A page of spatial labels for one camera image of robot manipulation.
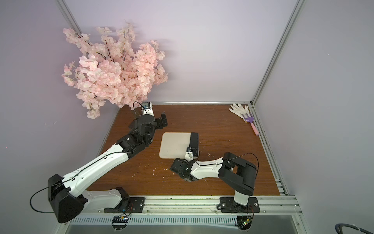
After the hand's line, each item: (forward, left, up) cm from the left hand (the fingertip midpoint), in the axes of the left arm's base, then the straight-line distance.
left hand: (157, 112), depth 74 cm
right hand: (-13, -15, -30) cm, 36 cm away
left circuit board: (-44, +18, -34) cm, 59 cm away
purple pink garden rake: (+19, -62, -30) cm, 72 cm away
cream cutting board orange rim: (-3, -6, -30) cm, 30 cm away
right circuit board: (-43, -44, -32) cm, 70 cm away
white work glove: (+30, -57, -31) cm, 71 cm away
